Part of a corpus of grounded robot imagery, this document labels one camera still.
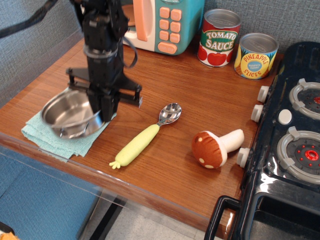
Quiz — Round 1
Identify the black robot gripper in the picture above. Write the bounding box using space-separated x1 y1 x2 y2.
66 47 142 122

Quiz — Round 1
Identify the small stainless steel pan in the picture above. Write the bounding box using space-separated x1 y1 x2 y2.
40 88 106 139

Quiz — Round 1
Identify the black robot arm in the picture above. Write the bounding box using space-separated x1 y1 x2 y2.
66 0 142 122

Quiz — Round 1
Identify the light blue folded cloth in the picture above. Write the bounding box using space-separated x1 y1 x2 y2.
21 112 109 162

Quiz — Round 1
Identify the orange microwave turntable plate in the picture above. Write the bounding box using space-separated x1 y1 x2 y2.
122 4 136 27

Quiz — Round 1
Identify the toy microwave teal and cream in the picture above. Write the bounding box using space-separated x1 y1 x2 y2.
120 0 205 56

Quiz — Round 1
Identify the plush brown mushroom toy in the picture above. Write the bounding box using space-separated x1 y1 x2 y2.
191 129 245 169

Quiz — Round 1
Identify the tomato sauce can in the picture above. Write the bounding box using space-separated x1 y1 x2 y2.
197 8 242 67

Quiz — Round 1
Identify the pineapple slices can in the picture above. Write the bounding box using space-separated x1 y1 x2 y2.
234 32 279 80

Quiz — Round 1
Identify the black toy stove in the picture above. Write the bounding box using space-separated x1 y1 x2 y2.
205 41 320 240

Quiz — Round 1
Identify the spoon with yellow handle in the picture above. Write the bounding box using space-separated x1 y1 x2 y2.
109 103 182 170

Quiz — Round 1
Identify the black braided cable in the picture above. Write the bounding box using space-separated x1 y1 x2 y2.
0 0 60 38

